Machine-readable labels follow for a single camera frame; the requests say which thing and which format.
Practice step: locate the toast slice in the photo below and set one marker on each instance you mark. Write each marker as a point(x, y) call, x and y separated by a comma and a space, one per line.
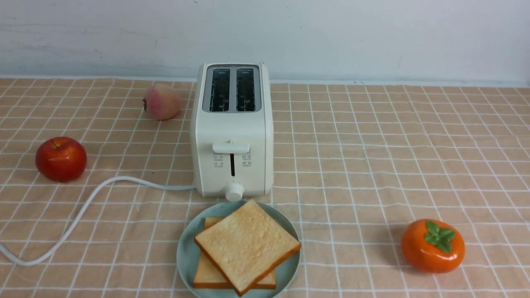
point(207, 276)
point(246, 245)

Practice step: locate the white two-slot toaster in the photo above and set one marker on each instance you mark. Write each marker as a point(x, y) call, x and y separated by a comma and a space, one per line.
point(231, 131)

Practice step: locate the checkered beige tablecloth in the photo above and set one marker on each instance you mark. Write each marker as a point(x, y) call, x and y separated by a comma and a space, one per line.
point(354, 166)

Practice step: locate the pink peach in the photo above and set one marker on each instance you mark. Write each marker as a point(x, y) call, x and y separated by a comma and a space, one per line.
point(162, 102)

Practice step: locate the light blue round plate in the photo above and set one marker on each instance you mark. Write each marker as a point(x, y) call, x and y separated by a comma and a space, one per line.
point(187, 258)

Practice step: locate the orange persimmon with green leaf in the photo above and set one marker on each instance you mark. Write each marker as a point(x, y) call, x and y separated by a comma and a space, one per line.
point(432, 246)

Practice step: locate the red apple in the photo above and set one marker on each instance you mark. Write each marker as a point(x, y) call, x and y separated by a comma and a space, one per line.
point(61, 159)

